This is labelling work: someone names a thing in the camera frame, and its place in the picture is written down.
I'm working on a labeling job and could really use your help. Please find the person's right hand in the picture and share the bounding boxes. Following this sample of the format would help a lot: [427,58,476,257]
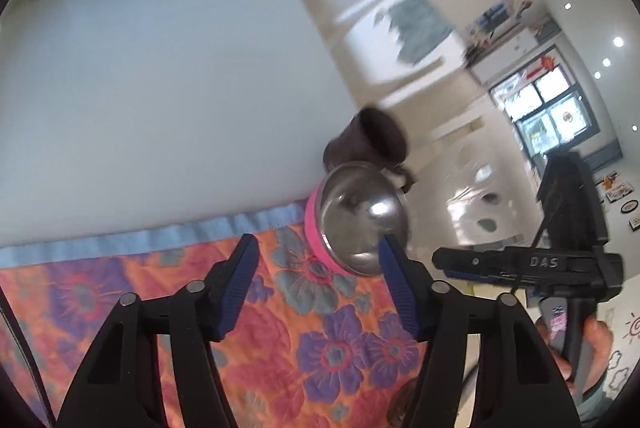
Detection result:
[534,315,616,391]

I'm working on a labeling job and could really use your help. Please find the grey towel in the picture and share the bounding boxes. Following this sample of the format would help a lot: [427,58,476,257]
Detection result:
[387,0,454,65]

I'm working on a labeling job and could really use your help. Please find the window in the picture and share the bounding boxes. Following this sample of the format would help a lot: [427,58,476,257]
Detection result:
[491,64,600,160]

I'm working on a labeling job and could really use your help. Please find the dark brown mug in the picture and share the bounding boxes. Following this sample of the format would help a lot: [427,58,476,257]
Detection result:
[323,107,417,194]

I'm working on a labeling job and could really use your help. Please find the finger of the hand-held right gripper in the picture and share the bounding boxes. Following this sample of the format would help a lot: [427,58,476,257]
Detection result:
[432,247,506,284]

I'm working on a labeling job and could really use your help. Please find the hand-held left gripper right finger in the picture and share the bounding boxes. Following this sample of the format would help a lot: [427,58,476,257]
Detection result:
[377,235,583,428]

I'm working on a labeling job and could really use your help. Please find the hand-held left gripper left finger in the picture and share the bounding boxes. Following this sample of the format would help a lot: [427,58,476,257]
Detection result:
[55,233,261,428]

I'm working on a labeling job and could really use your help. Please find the thin black cable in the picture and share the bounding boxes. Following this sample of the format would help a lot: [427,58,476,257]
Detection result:
[0,285,57,428]

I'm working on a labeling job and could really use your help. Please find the white storage shelf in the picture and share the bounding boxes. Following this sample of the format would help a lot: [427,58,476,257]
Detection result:
[467,8,562,85]

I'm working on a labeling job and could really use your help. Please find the pink steel-lined bowl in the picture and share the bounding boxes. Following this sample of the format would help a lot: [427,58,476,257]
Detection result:
[306,162,410,280]

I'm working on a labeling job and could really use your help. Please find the black stand with wooden base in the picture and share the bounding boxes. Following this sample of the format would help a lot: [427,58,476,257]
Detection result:
[387,152,609,425]

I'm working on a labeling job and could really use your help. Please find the floral orange tablecloth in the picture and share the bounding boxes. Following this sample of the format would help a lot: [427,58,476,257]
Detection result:
[0,203,432,428]

